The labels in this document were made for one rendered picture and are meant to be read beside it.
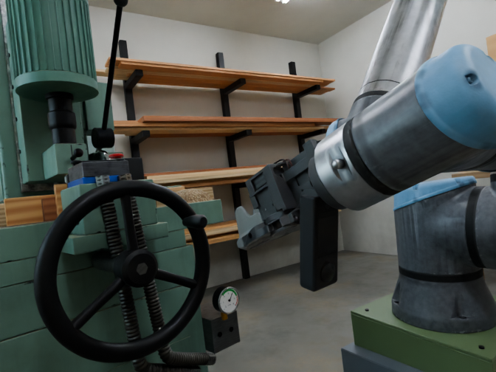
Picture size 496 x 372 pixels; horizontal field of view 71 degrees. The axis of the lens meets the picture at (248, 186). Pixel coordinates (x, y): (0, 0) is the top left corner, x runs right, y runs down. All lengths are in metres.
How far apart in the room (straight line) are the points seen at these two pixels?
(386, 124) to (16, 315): 0.67
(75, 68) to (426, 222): 0.81
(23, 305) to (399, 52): 0.75
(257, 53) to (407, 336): 3.83
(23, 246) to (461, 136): 0.68
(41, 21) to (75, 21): 0.07
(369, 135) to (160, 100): 3.27
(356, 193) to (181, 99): 3.33
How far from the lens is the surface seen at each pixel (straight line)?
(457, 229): 0.71
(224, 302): 0.86
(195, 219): 0.59
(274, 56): 4.43
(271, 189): 0.43
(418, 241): 0.74
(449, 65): 0.32
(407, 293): 0.78
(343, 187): 0.36
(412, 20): 0.65
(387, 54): 0.59
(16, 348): 0.78
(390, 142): 0.33
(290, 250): 4.15
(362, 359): 0.82
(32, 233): 0.75
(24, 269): 0.75
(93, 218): 0.67
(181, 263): 0.86
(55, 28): 0.94
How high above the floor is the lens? 0.91
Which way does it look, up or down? 1 degrees up
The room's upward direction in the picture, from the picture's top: 7 degrees counter-clockwise
